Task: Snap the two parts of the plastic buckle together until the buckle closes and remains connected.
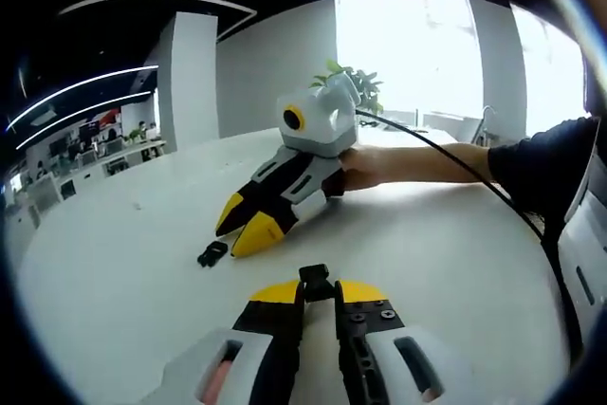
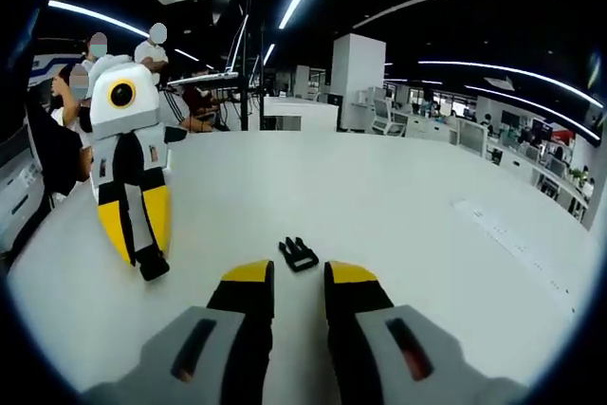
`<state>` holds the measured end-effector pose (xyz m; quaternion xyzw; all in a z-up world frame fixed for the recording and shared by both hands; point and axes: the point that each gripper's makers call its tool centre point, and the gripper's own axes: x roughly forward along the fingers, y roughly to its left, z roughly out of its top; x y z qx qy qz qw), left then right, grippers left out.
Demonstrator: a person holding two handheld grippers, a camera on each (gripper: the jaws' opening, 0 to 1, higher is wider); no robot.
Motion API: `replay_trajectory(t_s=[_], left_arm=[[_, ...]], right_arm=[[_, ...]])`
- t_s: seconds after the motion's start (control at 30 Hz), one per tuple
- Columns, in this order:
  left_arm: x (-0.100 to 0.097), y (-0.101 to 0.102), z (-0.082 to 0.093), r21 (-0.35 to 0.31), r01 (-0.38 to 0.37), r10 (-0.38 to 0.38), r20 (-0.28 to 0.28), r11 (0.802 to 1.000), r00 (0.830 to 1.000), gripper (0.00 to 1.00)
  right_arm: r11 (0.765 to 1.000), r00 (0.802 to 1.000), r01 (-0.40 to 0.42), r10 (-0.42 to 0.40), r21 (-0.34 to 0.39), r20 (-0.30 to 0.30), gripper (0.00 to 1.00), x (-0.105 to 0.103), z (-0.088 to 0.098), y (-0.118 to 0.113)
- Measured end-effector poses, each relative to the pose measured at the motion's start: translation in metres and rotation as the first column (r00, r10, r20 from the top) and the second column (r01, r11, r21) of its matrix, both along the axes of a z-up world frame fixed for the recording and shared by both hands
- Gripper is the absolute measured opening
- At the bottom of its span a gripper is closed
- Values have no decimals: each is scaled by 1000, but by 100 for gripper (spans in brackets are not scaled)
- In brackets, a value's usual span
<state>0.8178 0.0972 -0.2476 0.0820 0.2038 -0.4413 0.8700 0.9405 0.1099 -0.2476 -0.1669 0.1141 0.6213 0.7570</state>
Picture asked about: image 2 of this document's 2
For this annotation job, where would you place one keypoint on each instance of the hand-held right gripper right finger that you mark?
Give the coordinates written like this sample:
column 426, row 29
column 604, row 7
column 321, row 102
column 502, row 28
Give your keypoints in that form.
column 379, row 353

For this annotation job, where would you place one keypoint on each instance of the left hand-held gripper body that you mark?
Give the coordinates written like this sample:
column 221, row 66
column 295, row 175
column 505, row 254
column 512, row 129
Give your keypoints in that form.
column 137, row 115

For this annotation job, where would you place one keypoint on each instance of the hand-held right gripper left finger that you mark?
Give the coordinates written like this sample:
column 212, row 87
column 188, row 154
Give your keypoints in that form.
column 208, row 357

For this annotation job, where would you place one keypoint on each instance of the black socket plastic buckle part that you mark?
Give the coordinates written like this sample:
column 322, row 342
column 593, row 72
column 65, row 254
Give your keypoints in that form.
column 154, row 267

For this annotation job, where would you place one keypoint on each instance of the black pronged plastic buckle part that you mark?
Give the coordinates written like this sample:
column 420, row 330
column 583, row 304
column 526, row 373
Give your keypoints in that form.
column 299, row 255

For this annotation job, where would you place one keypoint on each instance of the open silver laptop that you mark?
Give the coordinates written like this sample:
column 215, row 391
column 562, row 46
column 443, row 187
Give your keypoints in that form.
column 213, row 75

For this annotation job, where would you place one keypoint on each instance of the white side cabinet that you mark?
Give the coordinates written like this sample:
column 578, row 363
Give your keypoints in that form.
column 21, row 187

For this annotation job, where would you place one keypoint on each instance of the blue striped white board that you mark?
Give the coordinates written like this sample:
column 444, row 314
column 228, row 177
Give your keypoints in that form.
column 47, row 68

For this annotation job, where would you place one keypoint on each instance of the white partition counter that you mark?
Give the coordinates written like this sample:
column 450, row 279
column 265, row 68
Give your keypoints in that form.
column 303, row 113

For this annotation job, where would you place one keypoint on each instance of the white mesh office chair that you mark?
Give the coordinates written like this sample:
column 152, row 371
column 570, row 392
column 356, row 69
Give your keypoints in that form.
column 390, row 116

